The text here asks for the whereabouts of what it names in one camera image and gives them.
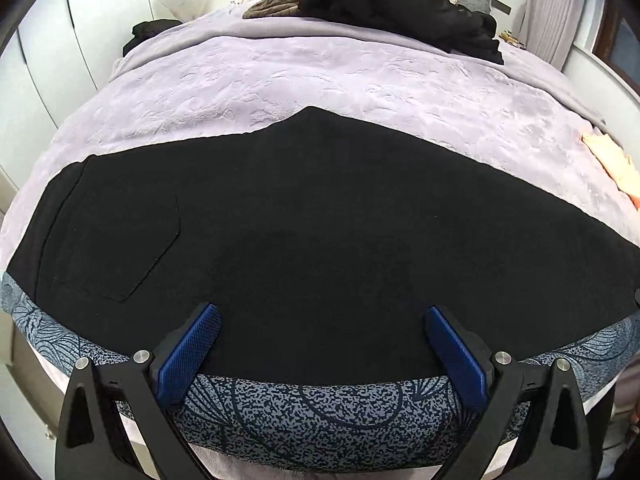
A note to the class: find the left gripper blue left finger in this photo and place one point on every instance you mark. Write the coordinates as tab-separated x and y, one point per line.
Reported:
93	443

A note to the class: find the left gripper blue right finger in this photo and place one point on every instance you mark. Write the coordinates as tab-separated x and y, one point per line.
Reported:
554	439

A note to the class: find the black pants with patterned lining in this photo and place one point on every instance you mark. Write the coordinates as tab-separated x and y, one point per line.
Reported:
321	240

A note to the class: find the peach folded garment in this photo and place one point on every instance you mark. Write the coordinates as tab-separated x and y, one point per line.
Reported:
616	162

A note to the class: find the dark framed window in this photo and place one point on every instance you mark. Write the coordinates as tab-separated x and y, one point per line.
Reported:
618	46

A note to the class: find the white wardrobe doors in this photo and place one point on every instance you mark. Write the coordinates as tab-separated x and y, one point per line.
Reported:
60	56

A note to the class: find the lavender plush bed blanket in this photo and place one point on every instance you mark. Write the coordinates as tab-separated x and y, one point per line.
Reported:
225	74

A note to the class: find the grey window curtain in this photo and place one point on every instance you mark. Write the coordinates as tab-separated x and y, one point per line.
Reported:
550	28

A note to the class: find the black clothes beside bed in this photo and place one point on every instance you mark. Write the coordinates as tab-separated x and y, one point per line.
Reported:
147	30

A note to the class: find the black jacket pile on bed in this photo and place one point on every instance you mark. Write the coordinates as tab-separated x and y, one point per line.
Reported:
440	23

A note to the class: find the brown knitted garment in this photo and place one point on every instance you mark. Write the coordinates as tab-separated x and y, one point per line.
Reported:
272	9

